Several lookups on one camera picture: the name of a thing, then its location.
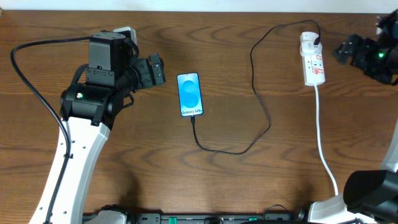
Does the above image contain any blue Galaxy smartphone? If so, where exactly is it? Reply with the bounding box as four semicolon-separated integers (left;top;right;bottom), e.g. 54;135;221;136
177;72;203;117

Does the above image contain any black charger cable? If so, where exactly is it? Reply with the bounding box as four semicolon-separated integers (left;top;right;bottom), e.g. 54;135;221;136
190;19;322;156

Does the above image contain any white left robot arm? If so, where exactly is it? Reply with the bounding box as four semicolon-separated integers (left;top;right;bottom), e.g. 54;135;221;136
30;27;165;223

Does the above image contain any white power strip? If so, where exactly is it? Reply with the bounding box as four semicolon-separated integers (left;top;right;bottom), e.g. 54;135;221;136
299;32;325;86

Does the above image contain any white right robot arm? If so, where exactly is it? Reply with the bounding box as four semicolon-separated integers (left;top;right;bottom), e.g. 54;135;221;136
299;11;397;223

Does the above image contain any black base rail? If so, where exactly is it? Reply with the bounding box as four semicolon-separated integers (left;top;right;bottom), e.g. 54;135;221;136
82;205;308;224

